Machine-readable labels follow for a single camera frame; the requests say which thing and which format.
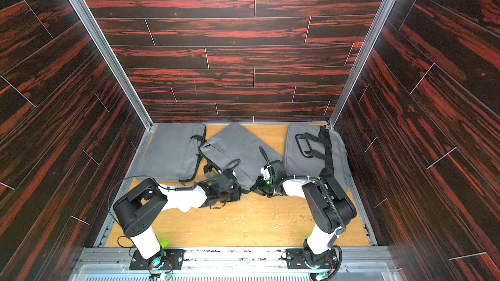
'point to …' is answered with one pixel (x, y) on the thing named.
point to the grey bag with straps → (313, 150)
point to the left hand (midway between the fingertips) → (243, 195)
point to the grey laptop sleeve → (235, 144)
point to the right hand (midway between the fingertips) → (254, 187)
